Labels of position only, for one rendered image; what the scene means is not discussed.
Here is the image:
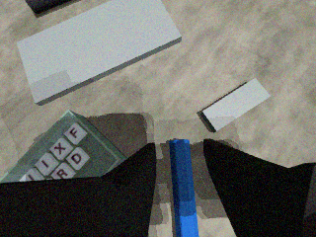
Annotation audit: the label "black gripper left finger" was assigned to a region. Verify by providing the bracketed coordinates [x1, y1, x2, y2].
[0, 143, 156, 237]

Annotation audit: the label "blue stylus with white tip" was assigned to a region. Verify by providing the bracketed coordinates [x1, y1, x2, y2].
[169, 139, 198, 237]

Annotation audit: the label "grey flat rectangular pad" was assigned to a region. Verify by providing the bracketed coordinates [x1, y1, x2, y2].
[17, 0, 182, 106]

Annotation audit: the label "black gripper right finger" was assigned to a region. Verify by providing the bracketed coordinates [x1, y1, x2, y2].
[203, 138, 316, 237]

